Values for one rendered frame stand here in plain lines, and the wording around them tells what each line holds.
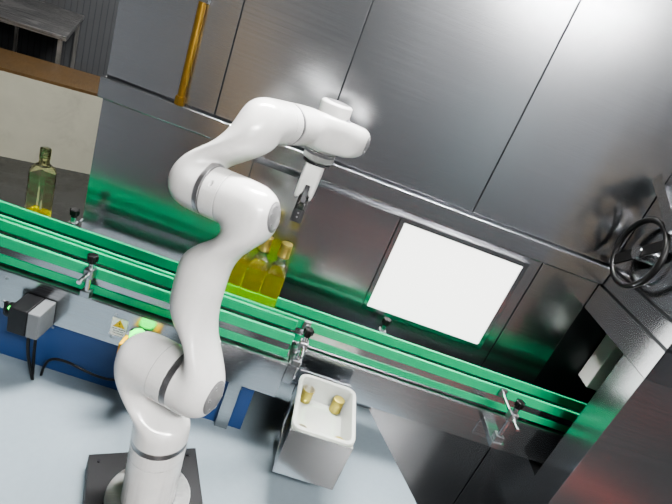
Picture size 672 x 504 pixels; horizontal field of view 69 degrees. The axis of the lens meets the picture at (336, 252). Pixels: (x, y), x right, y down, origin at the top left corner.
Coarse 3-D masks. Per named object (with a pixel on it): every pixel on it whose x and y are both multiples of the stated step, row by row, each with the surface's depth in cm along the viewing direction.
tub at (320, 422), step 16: (304, 384) 144; (320, 384) 144; (336, 384) 145; (320, 400) 146; (352, 400) 141; (304, 416) 139; (320, 416) 141; (336, 416) 143; (352, 416) 135; (304, 432) 124; (320, 432) 126; (336, 432) 138; (352, 432) 130
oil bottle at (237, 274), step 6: (240, 258) 141; (246, 258) 141; (240, 264) 141; (246, 264) 141; (234, 270) 142; (240, 270) 142; (234, 276) 143; (240, 276) 143; (228, 282) 144; (234, 282) 144; (240, 282) 144; (228, 288) 144; (234, 288) 144; (234, 294) 145
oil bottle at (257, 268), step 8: (256, 256) 142; (248, 264) 142; (256, 264) 141; (264, 264) 141; (248, 272) 142; (256, 272) 142; (264, 272) 142; (248, 280) 143; (256, 280) 143; (240, 288) 145; (248, 288) 144; (256, 288) 144; (240, 296) 145; (248, 296) 145; (256, 296) 145
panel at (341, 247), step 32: (256, 160) 146; (288, 192) 148; (320, 192) 147; (288, 224) 151; (320, 224) 151; (352, 224) 150; (384, 224) 150; (416, 224) 149; (320, 256) 155; (352, 256) 155; (384, 256) 154; (512, 256) 153; (320, 288) 160; (352, 288) 159; (512, 288) 156
